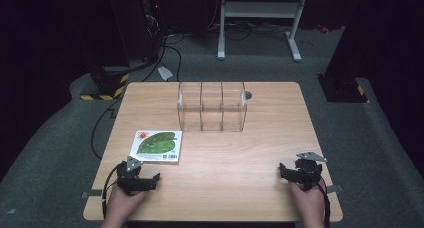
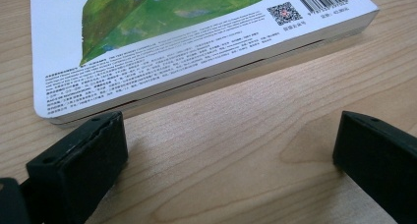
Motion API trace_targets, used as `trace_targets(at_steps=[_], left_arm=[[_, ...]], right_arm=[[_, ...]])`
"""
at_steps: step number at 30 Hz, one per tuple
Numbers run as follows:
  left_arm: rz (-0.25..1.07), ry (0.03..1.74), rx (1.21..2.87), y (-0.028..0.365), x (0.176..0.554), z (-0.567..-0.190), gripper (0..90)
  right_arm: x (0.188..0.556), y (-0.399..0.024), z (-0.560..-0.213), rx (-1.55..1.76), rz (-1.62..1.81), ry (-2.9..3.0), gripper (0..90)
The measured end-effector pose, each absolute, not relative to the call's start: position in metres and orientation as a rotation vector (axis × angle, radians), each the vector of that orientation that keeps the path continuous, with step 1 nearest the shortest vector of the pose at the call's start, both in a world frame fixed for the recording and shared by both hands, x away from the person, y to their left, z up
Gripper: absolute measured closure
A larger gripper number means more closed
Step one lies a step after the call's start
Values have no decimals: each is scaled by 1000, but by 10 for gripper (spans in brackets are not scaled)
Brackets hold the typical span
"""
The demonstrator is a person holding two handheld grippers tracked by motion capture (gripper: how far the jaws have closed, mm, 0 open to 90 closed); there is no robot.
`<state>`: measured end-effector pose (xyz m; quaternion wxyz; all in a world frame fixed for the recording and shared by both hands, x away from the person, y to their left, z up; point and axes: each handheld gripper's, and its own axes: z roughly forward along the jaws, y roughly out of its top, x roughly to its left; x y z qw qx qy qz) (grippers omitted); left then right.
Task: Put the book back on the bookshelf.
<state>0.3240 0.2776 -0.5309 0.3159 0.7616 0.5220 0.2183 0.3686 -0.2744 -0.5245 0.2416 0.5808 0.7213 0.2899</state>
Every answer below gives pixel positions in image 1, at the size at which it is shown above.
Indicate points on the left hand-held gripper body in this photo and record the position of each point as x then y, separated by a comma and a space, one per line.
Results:
128, 181

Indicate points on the person's right hand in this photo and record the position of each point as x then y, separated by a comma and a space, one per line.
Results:
308, 203

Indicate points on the green leaf picture book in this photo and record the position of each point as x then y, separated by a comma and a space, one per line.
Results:
156, 145

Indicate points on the grey tape strip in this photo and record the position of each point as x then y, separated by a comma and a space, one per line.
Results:
334, 189
91, 194

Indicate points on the person's left hand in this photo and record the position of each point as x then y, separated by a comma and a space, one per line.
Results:
125, 201

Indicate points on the white paper scrap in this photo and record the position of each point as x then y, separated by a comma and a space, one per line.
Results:
165, 73

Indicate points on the black computer tower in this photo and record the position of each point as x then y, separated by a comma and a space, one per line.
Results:
140, 24

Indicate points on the black striped stand base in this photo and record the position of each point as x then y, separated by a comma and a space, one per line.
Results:
106, 84
343, 89

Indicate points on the small red object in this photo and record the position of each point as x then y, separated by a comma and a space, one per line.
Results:
322, 28

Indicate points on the grey round table grommet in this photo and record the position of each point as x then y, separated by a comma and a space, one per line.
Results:
249, 95

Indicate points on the white metal stand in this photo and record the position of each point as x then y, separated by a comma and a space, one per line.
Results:
260, 9

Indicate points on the clear acrylic book rack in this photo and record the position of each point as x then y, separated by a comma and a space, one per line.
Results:
212, 108

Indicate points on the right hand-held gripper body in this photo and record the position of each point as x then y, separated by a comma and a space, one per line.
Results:
308, 173

